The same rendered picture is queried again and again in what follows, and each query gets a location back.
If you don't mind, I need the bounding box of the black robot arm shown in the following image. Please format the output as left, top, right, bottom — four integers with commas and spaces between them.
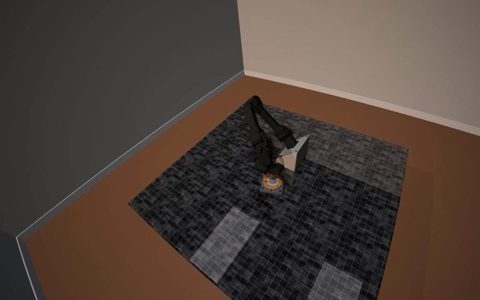
243, 95, 299, 172

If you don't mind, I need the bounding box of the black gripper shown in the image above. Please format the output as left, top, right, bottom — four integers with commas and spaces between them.
249, 152, 284, 175

